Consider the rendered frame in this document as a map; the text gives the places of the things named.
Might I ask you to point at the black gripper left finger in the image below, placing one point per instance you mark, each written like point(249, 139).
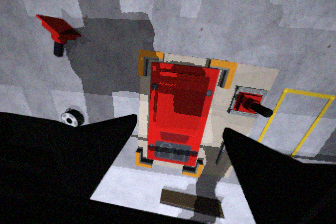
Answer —
point(83, 154)

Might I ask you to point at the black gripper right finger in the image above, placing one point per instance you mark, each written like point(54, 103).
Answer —
point(278, 188)

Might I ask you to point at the small black tyre with white hub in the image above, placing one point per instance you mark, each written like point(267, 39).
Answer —
point(73, 118)

